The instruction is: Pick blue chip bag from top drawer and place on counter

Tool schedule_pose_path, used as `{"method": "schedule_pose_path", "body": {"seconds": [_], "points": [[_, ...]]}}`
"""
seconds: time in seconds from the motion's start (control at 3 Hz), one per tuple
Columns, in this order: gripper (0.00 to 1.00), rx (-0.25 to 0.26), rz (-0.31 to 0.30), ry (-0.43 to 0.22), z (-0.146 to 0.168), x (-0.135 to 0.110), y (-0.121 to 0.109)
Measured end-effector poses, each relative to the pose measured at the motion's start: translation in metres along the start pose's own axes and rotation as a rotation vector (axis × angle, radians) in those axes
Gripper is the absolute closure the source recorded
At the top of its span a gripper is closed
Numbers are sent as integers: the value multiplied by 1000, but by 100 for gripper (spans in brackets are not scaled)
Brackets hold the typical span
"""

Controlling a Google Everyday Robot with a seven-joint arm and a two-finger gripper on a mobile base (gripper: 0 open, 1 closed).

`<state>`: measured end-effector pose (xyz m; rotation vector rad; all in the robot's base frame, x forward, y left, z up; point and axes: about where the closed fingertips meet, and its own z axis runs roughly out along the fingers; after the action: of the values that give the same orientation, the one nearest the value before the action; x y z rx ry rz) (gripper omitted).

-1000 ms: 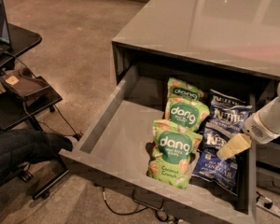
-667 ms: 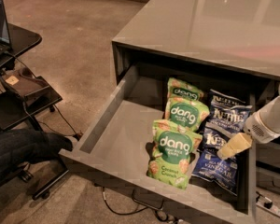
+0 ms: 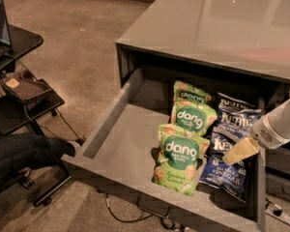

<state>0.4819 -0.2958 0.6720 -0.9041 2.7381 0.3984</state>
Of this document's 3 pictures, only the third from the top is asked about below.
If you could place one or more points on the brown device on cart shelf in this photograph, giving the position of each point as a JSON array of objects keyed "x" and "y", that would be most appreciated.
[{"x": 25, "y": 89}]

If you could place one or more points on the green dang chip bag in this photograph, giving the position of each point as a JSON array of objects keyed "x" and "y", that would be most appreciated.
[
  {"x": 193, "y": 117},
  {"x": 187, "y": 92},
  {"x": 179, "y": 151}
]

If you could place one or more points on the black drawer handle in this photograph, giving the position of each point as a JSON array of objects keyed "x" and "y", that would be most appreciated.
[{"x": 152, "y": 207}]

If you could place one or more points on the grey open top drawer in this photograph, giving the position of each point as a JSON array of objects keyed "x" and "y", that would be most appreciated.
[{"x": 118, "y": 157}]

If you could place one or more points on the middle green dang chip bag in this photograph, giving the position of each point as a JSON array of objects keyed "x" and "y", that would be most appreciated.
[{"x": 193, "y": 117}]

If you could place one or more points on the blue kettle chip bag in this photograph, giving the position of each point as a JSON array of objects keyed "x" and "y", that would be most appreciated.
[
  {"x": 229, "y": 103},
  {"x": 219, "y": 175},
  {"x": 238, "y": 123}
]

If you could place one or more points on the black rolling desk cart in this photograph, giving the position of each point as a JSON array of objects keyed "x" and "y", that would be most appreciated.
[{"x": 28, "y": 150}]

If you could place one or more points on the front green dang chip bag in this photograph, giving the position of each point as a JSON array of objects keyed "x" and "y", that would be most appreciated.
[{"x": 179, "y": 151}]

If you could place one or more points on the back green dang chip bag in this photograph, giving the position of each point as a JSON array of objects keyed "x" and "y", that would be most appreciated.
[{"x": 187, "y": 92}]

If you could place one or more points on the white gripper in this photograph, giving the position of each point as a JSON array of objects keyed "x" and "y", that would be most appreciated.
[{"x": 263, "y": 133}]

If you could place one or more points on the person's leg in dark jeans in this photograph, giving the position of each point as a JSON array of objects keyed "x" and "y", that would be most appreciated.
[{"x": 28, "y": 150}]

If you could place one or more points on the lower grey drawers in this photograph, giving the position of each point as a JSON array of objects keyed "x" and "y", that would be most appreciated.
[{"x": 278, "y": 172}]

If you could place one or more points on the power strip on floor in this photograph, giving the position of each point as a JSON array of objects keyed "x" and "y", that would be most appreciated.
[{"x": 275, "y": 211}]

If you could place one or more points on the grey counter cabinet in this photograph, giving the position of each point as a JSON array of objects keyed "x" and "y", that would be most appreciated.
[{"x": 245, "y": 36}]

